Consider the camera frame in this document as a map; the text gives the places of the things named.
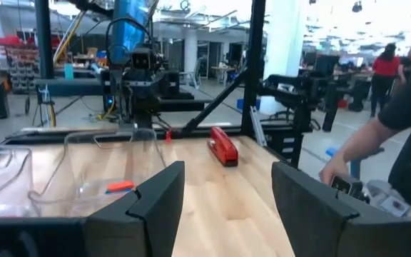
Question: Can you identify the red eraser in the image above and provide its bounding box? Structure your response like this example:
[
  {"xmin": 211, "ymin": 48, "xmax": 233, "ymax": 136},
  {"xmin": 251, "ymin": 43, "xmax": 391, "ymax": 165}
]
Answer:
[{"xmin": 106, "ymin": 180, "xmax": 136, "ymax": 193}]

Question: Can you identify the shelf with red bins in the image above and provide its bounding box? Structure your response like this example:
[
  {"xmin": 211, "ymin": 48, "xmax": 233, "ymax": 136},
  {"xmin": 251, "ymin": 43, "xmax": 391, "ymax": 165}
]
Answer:
[{"xmin": 0, "ymin": 34, "xmax": 41, "ymax": 94}]

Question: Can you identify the yellow cable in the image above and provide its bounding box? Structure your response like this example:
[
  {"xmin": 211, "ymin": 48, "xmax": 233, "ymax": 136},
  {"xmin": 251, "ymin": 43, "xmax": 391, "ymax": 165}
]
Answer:
[{"xmin": 46, "ymin": 10, "xmax": 116, "ymax": 128}]

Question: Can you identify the red stapler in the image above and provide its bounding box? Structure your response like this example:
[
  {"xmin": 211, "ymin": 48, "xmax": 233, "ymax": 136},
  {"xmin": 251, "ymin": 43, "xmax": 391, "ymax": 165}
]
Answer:
[{"xmin": 206, "ymin": 126, "xmax": 240, "ymax": 168}]

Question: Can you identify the white building pillar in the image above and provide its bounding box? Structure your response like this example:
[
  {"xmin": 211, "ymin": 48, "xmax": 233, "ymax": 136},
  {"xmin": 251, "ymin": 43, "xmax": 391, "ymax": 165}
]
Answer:
[{"xmin": 258, "ymin": 0, "xmax": 306, "ymax": 116}]

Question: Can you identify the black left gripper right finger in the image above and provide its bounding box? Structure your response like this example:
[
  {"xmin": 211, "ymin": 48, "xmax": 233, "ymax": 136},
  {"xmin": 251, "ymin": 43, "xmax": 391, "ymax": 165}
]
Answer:
[{"xmin": 271, "ymin": 161, "xmax": 411, "ymax": 257}]

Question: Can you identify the blue floor bin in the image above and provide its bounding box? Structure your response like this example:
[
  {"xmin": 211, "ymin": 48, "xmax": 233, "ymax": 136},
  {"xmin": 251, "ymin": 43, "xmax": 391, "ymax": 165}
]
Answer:
[{"xmin": 236, "ymin": 98, "xmax": 262, "ymax": 111}]

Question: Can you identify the blue eraser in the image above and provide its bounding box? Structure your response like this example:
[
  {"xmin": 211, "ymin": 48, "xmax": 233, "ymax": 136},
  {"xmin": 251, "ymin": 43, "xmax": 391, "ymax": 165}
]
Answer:
[{"xmin": 104, "ymin": 188, "xmax": 133, "ymax": 196}]

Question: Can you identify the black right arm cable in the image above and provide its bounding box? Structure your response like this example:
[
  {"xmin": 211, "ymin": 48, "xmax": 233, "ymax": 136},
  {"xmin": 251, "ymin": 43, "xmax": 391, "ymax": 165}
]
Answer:
[{"xmin": 104, "ymin": 16, "xmax": 153, "ymax": 72}]

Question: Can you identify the clear plastic bin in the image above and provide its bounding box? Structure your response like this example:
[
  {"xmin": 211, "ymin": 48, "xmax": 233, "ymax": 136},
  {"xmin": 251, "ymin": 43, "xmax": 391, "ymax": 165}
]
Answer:
[
  {"xmin": 0, "ymin": 144, "xmax": 35, "ymax": 218},
  {"xmin": 28, "ymin": 128, "xmax": 168, "ymax": 218}
]

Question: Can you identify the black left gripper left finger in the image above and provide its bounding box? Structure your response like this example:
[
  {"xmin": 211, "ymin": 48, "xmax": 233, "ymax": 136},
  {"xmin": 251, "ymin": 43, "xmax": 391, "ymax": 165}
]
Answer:
[{"xmin": 0, "ymin": 160, "xmax": 186, "ymax": 257}]

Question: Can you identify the dark grey desk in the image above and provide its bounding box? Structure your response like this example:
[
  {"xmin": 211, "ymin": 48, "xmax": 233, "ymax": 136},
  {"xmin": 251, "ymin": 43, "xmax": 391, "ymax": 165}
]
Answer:
[{"xmin": 34, "ymin": 67, "xmax": 213, "ymax": 112}]

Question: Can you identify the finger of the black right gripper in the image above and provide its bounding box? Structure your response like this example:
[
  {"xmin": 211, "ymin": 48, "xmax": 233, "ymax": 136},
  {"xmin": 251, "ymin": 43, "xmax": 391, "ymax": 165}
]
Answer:
[
  {"xmin": 166, "ymin": 70, "xmax": 181, "ymax": 98},
  {"xmin": 109, "ymin": 69, "xmax": 123, "ymax": 108}
]

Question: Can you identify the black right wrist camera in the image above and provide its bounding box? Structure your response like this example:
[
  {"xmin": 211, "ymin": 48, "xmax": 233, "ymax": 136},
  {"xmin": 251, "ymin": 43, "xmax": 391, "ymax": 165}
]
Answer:
[{"xmin": 130, "ymin": 49, "xmax": 156, "ymax": 71}]

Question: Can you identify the small black stereo camera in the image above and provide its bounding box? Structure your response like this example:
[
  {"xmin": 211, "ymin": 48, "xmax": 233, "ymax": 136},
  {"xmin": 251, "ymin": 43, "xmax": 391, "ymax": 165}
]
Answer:
[{"xmin": 329, "ymin": 173, "xmax": 370, "ymax": 203}]

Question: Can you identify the person's hand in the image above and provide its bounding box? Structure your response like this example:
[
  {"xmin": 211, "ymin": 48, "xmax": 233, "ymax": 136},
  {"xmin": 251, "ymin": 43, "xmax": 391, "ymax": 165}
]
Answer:
[{"xmin": 318, "ymin": 156, "xmax": 351, "ymax": 186}]

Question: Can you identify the black aluminium table frame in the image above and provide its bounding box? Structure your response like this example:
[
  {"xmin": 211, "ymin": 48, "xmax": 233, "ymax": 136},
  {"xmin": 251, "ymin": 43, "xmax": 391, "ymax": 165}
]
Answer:
[{"xmin": 1, "ymin": 0, "xmax": 305, "ymax": 168}]

